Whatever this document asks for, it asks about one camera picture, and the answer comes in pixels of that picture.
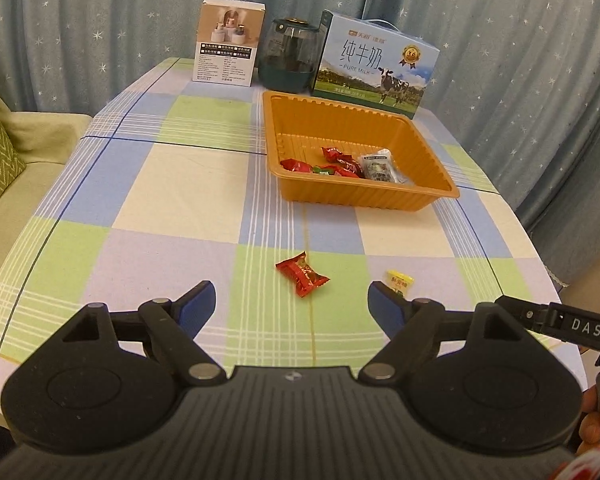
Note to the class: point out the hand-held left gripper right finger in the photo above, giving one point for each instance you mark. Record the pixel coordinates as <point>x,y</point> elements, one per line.
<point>384,305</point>

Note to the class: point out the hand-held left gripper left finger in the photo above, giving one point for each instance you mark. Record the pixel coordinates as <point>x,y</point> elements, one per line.
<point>201,305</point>

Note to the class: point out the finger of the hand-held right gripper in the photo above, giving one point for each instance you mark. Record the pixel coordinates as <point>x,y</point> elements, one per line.
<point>522,312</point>

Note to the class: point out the yellow candy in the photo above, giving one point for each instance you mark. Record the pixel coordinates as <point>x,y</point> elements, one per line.
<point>400,280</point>

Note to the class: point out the grey snack packet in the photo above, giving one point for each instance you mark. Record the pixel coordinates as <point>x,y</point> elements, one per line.
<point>377,165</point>

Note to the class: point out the large red snack packet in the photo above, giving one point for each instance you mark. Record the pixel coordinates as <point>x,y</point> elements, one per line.
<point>349,166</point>

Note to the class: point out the green brown candy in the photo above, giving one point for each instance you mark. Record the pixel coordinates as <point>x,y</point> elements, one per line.
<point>323,170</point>

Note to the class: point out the orange plastic tray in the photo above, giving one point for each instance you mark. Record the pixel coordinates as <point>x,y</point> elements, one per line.
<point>360,130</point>

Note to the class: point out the person's right hand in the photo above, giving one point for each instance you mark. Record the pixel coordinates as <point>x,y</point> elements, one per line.
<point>592,422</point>

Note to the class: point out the checked tablecloth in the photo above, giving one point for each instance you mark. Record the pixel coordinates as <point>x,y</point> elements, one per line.
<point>155,200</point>

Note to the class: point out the red white printed clothing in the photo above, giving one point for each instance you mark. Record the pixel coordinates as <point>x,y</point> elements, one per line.
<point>590,467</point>

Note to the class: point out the beige sofa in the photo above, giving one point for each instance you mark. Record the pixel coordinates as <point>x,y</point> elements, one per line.
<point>35,160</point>

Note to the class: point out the milk carton box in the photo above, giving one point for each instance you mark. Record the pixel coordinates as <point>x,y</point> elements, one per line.
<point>375,65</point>

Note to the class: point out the white product box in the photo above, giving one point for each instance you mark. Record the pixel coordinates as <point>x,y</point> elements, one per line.
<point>227,45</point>

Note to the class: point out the dark green glass jar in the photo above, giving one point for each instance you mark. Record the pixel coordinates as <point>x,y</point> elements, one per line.
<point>287,55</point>

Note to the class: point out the star print curtain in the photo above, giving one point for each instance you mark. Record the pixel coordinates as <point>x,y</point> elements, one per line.
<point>80,20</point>

